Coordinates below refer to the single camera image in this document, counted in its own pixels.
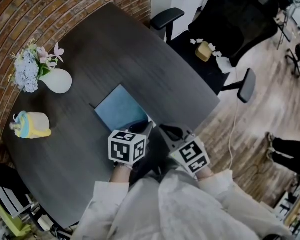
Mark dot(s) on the black mesh office chair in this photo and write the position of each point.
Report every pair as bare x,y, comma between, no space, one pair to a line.
240,21

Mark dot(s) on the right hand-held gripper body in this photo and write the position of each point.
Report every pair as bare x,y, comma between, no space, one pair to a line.
192,156

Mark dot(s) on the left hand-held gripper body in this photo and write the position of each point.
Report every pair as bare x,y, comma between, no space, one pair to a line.
122,149

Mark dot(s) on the white plastic appliance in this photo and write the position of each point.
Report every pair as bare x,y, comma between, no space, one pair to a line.
43,223

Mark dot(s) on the pale blue flower bouquet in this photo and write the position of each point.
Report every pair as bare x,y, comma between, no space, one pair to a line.
27,71

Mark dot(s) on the yellow cup with blue lid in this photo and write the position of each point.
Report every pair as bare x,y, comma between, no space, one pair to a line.
37,124

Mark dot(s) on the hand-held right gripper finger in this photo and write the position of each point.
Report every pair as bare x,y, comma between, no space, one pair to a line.
168,140
182,131

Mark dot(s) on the dark wooden table white legs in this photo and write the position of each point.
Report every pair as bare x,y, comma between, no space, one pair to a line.
90,46

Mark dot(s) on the green cloth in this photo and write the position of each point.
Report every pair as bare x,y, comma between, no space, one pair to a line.
7,221

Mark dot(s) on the white frame chair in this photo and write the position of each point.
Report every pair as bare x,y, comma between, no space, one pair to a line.
12,201

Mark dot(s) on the person's right forearm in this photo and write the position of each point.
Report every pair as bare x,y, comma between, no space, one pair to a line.
215,186

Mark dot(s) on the white ceramic vase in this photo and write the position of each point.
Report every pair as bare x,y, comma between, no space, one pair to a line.
58,82

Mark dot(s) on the person's left forearm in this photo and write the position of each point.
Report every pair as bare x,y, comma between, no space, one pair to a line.
120,174

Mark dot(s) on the person's white jacket torso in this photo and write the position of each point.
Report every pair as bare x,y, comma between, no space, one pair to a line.
170,209

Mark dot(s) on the notebook with blue cover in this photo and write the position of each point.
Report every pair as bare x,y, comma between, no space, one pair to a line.
120,109

